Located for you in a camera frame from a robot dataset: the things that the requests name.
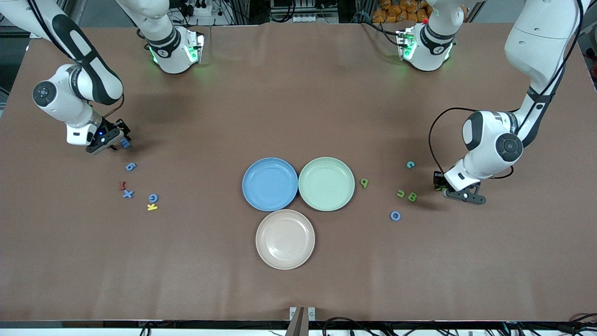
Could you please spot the blue plate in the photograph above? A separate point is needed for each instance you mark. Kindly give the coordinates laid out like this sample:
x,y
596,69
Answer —
x,y
270,184

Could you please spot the green letter B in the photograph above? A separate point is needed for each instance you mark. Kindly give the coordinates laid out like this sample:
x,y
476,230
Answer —
x,y
412,197

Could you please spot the power strip with plugs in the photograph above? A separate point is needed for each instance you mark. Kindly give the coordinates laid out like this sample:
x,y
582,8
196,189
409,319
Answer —
x,y
200,7

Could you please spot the grey metal bracket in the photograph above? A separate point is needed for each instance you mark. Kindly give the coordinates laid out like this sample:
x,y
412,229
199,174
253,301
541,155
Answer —
x,y
311,313

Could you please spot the yellow letter K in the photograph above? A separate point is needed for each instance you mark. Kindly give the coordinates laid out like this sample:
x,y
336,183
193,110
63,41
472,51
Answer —
x,y
151,207

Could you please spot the small blue foam letter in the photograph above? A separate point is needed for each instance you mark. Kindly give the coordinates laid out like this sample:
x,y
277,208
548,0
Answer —
x,y
125,143

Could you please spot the white power strip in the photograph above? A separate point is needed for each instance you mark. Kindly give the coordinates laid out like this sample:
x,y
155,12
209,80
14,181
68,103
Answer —
x,y
308,18

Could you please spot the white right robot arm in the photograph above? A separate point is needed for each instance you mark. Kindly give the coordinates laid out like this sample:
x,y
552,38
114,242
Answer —
x,y
172,51

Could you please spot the beige plate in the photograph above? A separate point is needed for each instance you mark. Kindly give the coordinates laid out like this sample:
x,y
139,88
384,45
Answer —
x,y
285,239

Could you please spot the light green plate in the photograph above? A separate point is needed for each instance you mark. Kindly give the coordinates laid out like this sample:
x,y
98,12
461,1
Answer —
x,y
326,184

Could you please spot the blue digit six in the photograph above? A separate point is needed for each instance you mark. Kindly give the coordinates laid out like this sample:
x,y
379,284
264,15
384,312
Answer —
x,y
131,166

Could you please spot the brown angled post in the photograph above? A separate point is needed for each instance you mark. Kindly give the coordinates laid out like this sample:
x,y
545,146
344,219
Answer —
x,y
298,324

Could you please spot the blue letter O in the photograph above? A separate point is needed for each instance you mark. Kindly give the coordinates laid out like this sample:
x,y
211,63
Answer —
x,y
391,216

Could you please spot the blue letter G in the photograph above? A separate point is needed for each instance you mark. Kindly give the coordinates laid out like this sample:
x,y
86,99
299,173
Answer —
x,y
149,198

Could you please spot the pile of orange fruit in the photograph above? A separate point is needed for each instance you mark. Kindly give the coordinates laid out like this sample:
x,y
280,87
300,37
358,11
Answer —
x,y
396,11

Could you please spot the blue letter X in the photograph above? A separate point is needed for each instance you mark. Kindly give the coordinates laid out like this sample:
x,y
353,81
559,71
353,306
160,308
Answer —
x,y
128,194

